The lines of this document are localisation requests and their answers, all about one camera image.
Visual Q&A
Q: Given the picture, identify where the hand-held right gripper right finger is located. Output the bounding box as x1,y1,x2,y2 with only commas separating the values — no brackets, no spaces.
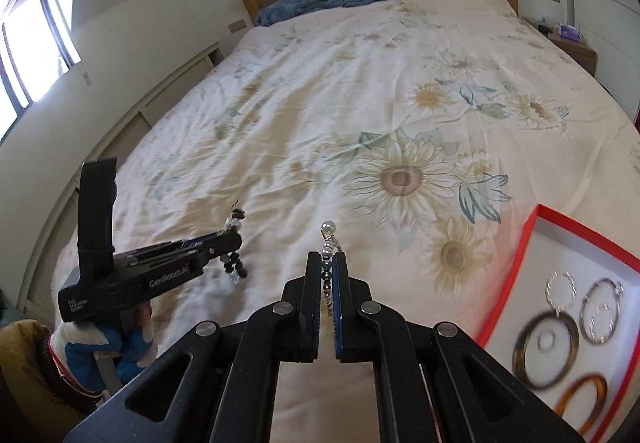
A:
331,251,587,443

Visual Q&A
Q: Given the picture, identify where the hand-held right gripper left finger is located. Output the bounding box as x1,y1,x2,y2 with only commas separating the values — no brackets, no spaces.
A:
64,250,328,443

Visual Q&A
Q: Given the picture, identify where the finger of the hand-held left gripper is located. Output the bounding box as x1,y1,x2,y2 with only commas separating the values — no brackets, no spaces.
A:
166,231,229,255
199,229,245,267

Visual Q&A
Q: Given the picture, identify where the black and silver bead bracelet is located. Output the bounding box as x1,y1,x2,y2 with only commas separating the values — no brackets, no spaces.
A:
220,200,251,286

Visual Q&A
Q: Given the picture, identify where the dark brown bangle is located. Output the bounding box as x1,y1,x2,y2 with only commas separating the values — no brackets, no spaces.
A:
512,312,581,391

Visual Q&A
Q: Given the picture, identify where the red cardboard box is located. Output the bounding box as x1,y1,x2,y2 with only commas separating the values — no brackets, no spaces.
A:
472,204,640,443

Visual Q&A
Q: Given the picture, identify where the plain silver bangle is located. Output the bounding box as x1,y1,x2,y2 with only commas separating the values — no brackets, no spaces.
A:
579,277,626,344

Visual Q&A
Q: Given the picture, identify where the person's left forearm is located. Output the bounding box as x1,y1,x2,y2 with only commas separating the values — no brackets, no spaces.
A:
0,318,101,443

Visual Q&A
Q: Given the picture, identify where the person's left hand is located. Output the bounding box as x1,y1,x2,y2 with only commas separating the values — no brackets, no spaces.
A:
50,303,158,393

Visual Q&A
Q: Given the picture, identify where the floral bed quilt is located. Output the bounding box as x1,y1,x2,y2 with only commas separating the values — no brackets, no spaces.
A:
50,0,640,443

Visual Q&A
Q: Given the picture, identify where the window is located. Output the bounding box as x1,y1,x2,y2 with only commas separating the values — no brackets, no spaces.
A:
0,0,83,139

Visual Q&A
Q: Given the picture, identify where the amber brown bangle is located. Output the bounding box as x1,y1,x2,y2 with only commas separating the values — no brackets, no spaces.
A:
559,373,608,434

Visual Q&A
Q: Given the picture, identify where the wooden nightstand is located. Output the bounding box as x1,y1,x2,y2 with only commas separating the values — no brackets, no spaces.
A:
532,18,598,76

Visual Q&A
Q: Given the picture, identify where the white wardrobe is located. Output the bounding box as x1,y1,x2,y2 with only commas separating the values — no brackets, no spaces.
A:
560,0,640,119

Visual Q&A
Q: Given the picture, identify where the small white ring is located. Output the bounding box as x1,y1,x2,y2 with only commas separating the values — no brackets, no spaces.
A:
534,327,561,353

